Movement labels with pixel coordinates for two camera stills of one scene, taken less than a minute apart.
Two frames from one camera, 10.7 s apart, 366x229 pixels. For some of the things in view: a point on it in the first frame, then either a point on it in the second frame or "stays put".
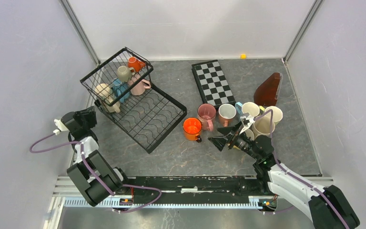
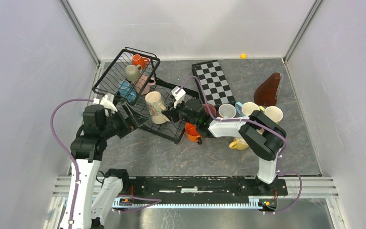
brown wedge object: [267, 92] stays put
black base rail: [196, 186] stays put
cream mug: [104, 93] to [153, 100]
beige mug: [124, 74] to [132, 72]
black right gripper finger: [219, 141] to [168, 113]
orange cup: [192, 127] stays put
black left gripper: [91, 116] to [132, 122]
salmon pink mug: [226, 112] stays put
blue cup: [119, 88] to [127, 91]
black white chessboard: [212, 84] stays put
